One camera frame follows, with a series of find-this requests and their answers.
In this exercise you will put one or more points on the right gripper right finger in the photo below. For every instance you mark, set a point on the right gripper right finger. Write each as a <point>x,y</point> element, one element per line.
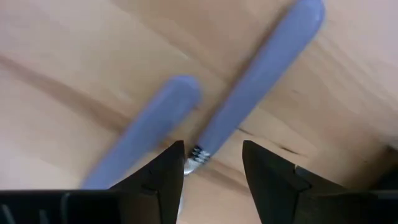
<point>267,186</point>

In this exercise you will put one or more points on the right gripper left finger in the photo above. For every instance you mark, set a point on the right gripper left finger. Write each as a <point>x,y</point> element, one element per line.
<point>161,186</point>

